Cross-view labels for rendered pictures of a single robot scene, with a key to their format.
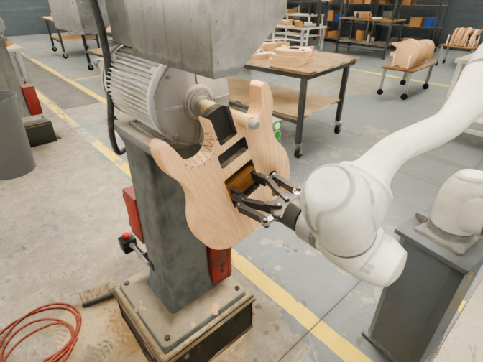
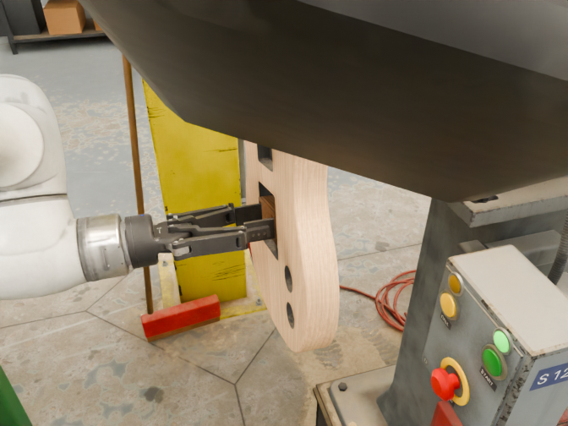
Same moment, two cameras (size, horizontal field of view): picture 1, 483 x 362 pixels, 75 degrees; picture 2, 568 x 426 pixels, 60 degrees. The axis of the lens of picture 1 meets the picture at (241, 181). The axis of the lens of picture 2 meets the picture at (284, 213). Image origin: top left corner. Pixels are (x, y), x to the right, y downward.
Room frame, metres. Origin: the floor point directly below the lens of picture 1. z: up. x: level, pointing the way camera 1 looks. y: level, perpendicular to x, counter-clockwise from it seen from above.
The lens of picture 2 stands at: (0.99, -0.54, 1.52)
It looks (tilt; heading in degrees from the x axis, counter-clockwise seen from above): 36 degrees down; 115
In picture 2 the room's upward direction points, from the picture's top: straight up
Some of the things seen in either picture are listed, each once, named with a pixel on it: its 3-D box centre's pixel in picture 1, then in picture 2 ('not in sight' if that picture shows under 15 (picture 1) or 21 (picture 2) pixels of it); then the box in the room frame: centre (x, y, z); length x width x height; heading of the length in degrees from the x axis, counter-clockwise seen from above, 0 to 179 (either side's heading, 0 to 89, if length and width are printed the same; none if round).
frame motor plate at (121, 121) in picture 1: (158, 126); (524, 160); (1.05, 0.29, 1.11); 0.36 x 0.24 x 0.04; 42
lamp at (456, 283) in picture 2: not in sight; (454, 284); (0.99, -0.06, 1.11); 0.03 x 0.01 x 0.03; 132
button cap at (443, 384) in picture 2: not in sight; (449, 382); (1.02, -0.10, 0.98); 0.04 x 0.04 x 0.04; 42
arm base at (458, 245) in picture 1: (444, 225); not in sight; (0.96, -0.79, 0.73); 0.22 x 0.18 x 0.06; 34
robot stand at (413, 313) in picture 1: (420, 294); not in sight; (0.95, -0.80, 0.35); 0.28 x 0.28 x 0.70; 34
